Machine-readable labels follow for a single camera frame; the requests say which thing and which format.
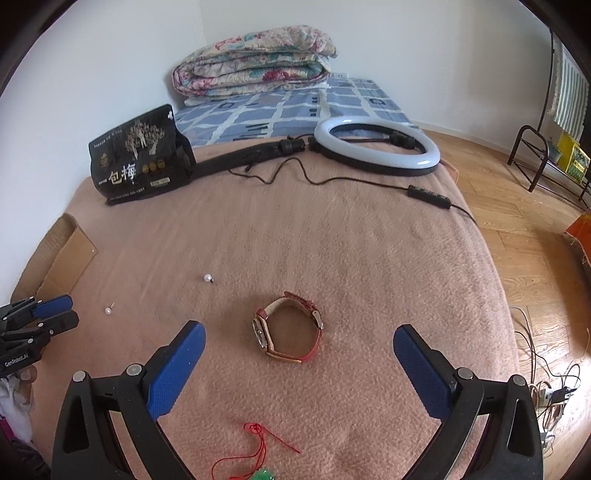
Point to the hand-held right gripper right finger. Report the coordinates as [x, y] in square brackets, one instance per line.
[422, 369]

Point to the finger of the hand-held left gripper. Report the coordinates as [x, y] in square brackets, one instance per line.
[62, 322]
[55, 304]

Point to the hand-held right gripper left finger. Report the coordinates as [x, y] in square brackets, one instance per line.
[178, 364]

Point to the cardboard box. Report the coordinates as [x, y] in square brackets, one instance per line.
[64, 258]

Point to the white and pink cloth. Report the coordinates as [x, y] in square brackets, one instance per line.
[14, 406]

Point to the white power strip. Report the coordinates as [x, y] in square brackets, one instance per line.
[542, 394]

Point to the black snack bag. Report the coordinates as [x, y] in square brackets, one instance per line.
[138, 157]

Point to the orange cloth covered chest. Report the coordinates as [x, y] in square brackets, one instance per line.
[582, 235]

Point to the black clothes rack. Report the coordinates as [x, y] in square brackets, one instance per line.
[511, 157]

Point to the yellow box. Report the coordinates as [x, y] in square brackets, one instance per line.
[572, 154]

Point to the blue checked bed sheet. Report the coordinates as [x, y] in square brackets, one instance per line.
[295, 110]

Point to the folded floral quilt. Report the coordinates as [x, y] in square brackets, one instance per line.
[254, 64]

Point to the striped hanging towel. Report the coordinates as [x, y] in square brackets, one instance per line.
[570, 92]

